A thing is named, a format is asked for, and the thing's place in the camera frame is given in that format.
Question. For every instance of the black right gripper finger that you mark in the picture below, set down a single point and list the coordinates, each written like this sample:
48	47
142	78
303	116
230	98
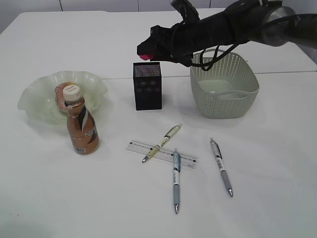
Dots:
162	57
149	47

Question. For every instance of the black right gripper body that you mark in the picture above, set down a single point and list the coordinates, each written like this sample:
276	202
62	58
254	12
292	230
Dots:
167	42

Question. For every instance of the pink pencil sharpener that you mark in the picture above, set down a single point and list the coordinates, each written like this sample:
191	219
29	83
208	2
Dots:
147	57

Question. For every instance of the sugared bread bun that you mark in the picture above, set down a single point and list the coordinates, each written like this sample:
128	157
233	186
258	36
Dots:
59	97

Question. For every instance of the brown coffee drink bottle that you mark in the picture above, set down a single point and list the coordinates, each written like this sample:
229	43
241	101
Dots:
80	123

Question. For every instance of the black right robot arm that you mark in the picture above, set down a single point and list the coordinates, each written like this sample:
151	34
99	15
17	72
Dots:
203	42

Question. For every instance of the black mesh pen holder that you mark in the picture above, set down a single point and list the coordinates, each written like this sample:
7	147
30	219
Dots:
147	86

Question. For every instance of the grey-green woven plastic basket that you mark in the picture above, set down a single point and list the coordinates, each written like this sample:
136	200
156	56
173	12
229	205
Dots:
227	90

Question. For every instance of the cream barrel pen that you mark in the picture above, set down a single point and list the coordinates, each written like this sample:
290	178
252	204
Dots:
165	139

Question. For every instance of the blue-grey grip pen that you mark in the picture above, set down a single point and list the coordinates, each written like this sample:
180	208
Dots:
176	180

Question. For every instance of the white grey grip pen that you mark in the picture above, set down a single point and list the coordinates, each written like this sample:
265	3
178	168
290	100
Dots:
223	173

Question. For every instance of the pale green wavy glass plate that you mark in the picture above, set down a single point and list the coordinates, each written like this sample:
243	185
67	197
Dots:
38	99

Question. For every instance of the clear plastic ruler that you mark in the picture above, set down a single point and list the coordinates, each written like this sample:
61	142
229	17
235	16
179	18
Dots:
164	154

